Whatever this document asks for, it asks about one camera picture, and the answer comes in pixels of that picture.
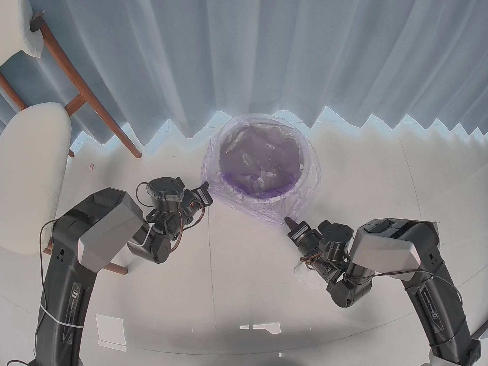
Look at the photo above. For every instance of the purple plastic bag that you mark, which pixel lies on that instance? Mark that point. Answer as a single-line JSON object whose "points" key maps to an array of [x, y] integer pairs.
{"points": [[259, 154]]}

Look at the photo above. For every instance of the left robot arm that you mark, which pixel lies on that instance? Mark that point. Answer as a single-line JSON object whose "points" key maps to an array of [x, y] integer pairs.
{"points": [[106, 219]]}

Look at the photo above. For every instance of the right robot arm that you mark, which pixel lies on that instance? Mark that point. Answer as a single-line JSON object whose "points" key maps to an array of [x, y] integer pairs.
{"points": [[385, 246]]}

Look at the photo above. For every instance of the white cushioned wooden chair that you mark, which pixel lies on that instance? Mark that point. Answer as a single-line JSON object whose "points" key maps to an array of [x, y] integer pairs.
{"points": [[34, 158]]}

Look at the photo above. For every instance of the clear plastic wrapper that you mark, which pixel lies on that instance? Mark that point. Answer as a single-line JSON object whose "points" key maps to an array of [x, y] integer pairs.
{"points": [[305, 276]]}

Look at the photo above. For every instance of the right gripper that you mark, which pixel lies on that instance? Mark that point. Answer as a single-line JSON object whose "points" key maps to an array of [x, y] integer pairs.
{"points": [[307, 242]]}

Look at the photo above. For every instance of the white trash bin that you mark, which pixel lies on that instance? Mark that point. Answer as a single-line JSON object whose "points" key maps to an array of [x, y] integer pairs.
{"points": [[267, 199]]}

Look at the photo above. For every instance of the pale blue curtain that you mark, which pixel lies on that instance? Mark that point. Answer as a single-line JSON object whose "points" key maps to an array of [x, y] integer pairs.
{"points": [[267, 32]]}

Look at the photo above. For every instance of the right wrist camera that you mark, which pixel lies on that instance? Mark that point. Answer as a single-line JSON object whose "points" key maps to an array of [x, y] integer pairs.
{"points": [[325, 227]]}

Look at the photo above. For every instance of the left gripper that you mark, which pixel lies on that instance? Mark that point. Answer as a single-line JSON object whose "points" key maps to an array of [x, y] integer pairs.
{"points": [[198, 204]]}

